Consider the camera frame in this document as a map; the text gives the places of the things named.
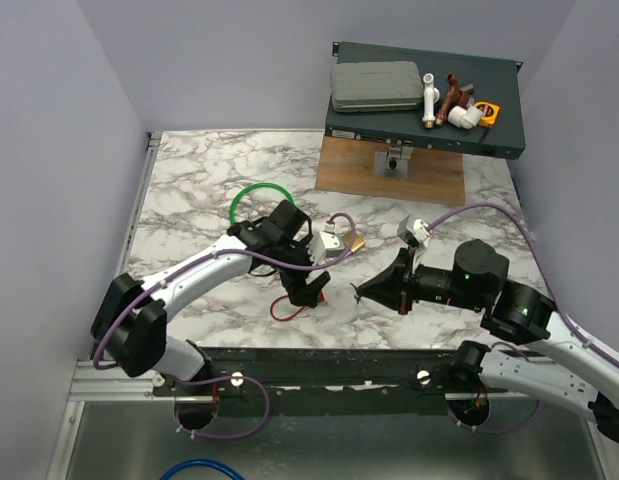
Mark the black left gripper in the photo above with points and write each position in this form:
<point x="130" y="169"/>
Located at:
<point x="302" y="293"/>

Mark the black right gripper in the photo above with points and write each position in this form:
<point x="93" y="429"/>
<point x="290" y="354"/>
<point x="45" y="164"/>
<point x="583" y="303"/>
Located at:
<point x="392" y="287"/>

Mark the red plastic seal tag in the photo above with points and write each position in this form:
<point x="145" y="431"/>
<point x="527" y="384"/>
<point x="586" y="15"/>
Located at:
<point x="281" y="310"/>

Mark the brass padlock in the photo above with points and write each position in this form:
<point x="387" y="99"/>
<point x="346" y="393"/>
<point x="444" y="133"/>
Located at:
<point x="352" y="242"/>

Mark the white elbow pipe fitting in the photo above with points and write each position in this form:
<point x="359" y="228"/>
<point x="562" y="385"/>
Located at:
<point x="465" y="117"/>

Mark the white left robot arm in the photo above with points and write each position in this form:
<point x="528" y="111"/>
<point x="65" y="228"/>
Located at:
<point x="130" y="327"/>

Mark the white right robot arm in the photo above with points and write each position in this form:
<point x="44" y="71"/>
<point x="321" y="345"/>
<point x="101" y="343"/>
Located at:
<point x="576" y="380"/>

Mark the wooden board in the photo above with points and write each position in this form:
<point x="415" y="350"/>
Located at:
<point x="347" y="166"/>

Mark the white pipe fitting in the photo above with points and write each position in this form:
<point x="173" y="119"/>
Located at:
<point x="431" y="96"/>

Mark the brown pipe fitting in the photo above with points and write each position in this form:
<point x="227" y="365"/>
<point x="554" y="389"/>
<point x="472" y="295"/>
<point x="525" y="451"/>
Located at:
<point x="452" y="97"/>

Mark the grey plastic case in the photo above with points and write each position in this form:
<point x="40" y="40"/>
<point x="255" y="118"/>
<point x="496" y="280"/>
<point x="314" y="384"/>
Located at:
<point x="375" y="86"/>

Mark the yellow tape measure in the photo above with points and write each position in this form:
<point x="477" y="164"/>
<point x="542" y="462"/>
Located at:
<point x="490" y="113"/>

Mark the dark grey pipe fitting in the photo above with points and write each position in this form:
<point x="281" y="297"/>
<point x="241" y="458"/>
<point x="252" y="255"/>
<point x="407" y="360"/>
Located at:
<point x="466" y="95"/>

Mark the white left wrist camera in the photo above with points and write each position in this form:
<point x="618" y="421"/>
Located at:
<point x="329" y="245"/>

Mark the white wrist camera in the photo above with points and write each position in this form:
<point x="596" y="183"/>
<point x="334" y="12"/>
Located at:
<point x="414" y="232"/>
<point x="329" y="245"/>

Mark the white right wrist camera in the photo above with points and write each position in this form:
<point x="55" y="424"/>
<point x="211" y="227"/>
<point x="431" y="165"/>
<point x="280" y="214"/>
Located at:
<point x="414" y="232"/>

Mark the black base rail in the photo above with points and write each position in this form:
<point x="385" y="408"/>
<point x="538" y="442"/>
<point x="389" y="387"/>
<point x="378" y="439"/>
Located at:
<point x="261" y="382"/>

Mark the grey metal bracket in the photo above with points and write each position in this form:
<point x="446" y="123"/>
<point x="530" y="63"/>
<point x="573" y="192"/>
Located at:
<point x="393" y="162"/>

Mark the aluminium side rail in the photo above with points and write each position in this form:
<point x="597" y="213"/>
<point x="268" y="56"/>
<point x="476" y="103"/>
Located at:
<point x="154" y="141"/>

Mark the dark teal network switch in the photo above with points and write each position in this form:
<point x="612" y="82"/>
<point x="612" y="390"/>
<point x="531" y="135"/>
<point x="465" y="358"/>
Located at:
<point x="495" y="80"/>

